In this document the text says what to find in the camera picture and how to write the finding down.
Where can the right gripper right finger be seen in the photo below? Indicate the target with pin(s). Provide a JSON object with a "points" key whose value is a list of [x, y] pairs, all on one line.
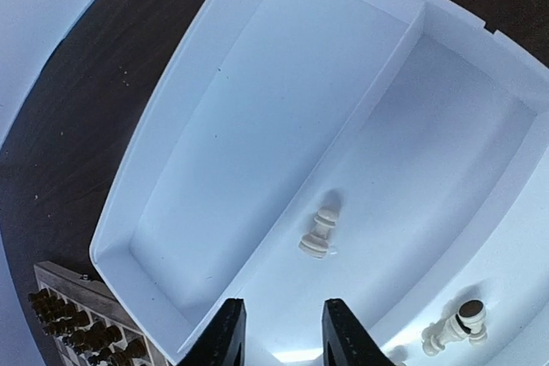
{"points": [[345, 341]]}

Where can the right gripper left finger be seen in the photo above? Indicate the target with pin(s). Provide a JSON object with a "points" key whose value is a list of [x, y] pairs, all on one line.
{"points": [[222, 342]]}

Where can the pile of white chess pieces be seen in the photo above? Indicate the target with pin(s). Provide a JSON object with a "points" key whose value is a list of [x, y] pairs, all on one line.
{"points": [[433, 333]]}

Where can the wooden chess board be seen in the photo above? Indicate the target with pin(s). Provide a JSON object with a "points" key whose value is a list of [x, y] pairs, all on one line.
{"points": [[86, 322]]}

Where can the white plastic tray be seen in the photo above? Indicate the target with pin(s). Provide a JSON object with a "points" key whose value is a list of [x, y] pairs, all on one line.
{"points": [[425, 131]]}

